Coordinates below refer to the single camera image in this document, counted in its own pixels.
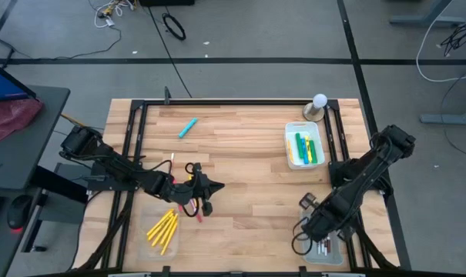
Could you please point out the black desk leg frame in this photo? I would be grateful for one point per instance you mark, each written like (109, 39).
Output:
(59, 184)

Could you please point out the laptop with blue screen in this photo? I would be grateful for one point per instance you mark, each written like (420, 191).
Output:
(1, 86)

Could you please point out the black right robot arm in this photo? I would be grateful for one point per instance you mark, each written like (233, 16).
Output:
(363, 177)

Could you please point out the clear plastic bin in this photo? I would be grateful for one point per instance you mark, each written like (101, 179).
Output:
(148, 254)

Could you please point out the grey desk foot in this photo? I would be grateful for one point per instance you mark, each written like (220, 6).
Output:
(425, 20)
(448, 118)

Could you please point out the yellow highlighter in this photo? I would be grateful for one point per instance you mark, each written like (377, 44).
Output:
(308, 149)

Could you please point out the grey plastic bin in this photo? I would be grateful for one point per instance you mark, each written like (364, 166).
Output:
(332, 258)

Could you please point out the blue highlighter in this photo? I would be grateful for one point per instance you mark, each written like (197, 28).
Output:
(304, 151)

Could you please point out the white bulb on metal stand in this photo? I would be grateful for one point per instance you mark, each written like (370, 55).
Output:
(319, 101)

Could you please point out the dark red cloth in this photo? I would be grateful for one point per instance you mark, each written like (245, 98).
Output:
(9, 117)

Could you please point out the red and white thin marker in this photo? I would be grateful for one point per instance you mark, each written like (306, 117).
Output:
(198, 216)

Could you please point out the white plastic bin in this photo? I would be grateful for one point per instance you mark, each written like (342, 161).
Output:
(292, 129)

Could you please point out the black computer mouse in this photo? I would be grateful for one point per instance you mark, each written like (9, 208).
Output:
(19, 209)

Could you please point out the black side desk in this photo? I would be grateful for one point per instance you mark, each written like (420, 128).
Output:
(32, 154)

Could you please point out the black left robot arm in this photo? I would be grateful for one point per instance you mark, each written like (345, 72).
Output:
(117, 165)

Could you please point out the black curved bracket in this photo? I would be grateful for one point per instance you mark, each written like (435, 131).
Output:
(167, 96)

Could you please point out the orange highlighter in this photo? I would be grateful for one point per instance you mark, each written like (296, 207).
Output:
(290, 151)

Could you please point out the teal highlighter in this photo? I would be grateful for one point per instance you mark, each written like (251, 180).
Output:
(188, 128)

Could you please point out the black thin marker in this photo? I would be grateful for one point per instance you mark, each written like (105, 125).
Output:
(319, 248)

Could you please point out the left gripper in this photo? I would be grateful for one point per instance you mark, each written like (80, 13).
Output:
(190, 190)

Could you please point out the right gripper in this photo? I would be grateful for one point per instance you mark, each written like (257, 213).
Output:
(327, 227)

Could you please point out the black frame clamp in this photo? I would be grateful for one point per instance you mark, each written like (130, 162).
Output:
(302, 270)
(165, 270)

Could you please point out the black box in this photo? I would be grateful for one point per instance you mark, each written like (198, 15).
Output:
(167, 2)

